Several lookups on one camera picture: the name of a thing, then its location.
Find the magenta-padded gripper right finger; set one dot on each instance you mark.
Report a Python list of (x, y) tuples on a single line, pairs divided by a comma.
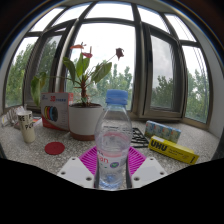
[(146, 171)]

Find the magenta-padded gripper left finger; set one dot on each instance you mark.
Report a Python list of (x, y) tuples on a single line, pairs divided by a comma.
[(76, 171)]

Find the clear blue-capped water bottle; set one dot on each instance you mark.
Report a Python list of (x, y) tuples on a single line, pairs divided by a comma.
[(113, 140)]

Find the flat round red coaster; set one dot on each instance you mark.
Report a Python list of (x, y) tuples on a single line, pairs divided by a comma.
[(55, 148)]

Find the long yellow glue box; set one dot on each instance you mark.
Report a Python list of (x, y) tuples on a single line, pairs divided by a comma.
[(173, 150)]

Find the blue and green carton pack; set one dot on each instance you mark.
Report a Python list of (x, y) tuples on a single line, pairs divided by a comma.
[(163, 130)]

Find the potted red-flowered plant, white pot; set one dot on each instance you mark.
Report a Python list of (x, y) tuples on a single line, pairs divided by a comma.
[(83, 121)]

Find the red and white filament box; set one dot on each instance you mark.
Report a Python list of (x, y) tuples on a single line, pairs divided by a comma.
[(55, 111)]

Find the cream cup with black lettering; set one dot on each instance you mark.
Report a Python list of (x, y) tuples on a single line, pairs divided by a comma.
[(26, 128)]

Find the plastic-wrapped white packet bundle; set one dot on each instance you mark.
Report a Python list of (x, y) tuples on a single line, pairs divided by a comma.
[(10, 116)]

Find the grey-framed bay window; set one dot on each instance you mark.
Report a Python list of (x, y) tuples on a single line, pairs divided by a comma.
[(141, 66)]

